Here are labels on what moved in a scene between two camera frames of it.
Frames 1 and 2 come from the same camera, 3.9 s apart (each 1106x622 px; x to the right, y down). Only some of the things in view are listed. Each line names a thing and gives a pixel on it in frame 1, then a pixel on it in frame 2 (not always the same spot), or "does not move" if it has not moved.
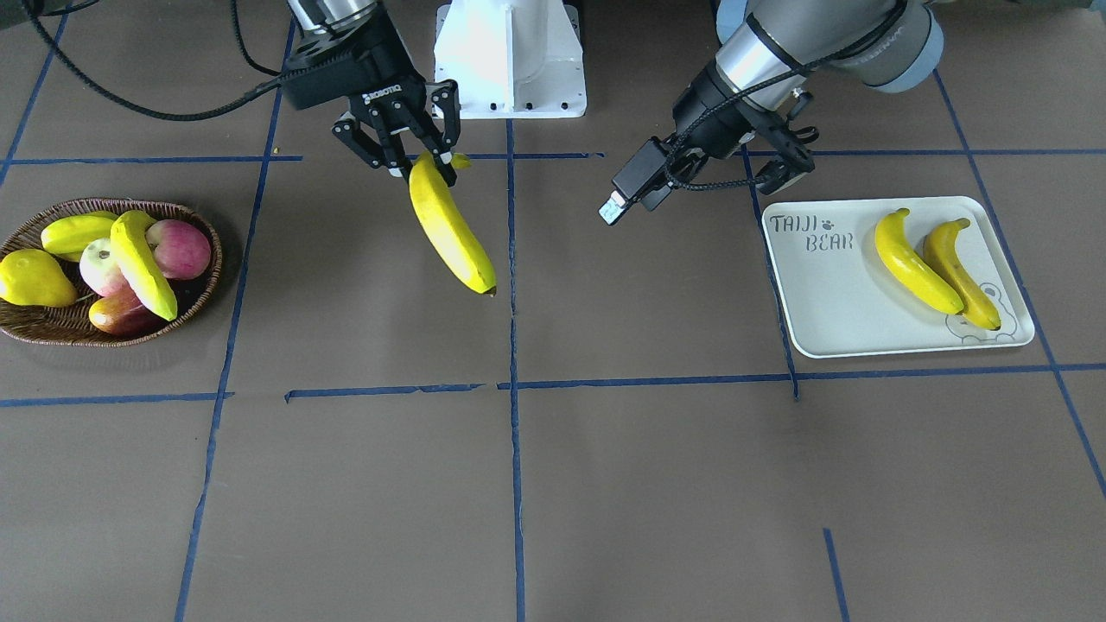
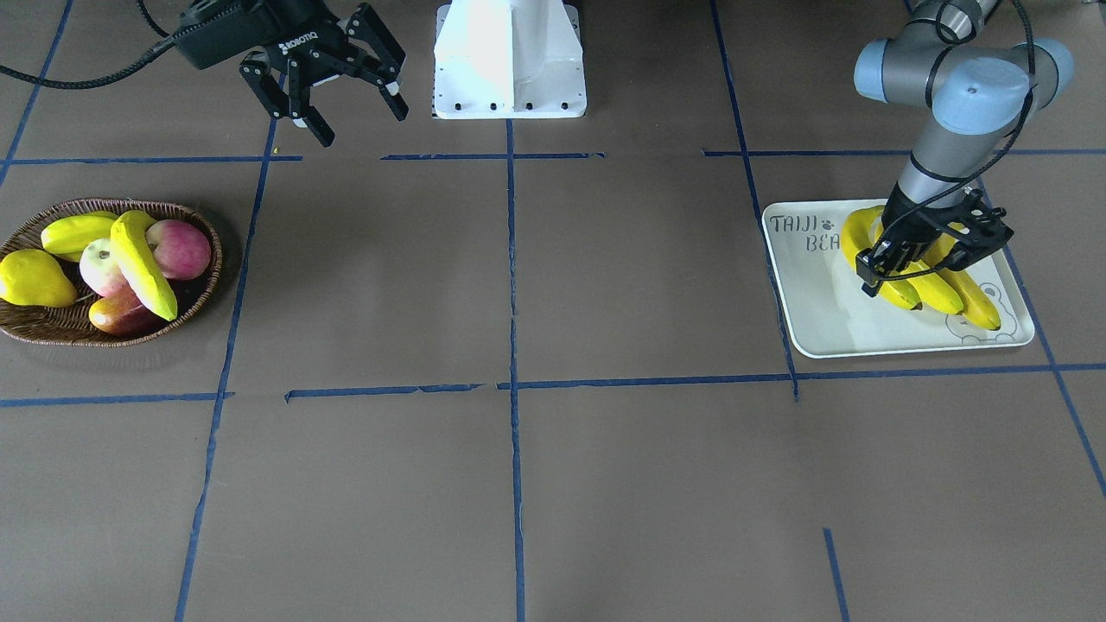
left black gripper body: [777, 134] to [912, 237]
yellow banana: [139, 263] does not move
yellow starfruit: [67, 238] does not move
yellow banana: [447, 224] to [857, 238]
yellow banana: [940, 250] does not move
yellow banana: [924, 280] does not move
